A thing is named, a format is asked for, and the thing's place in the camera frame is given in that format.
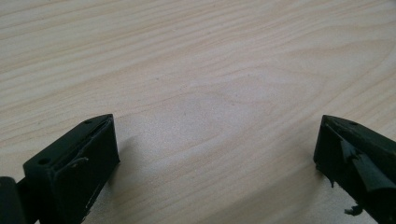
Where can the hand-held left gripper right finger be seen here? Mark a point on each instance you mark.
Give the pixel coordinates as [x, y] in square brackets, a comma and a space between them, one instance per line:
[358, 161]

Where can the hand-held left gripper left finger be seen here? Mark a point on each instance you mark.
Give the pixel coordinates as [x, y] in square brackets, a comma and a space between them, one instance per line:
[73, 168]

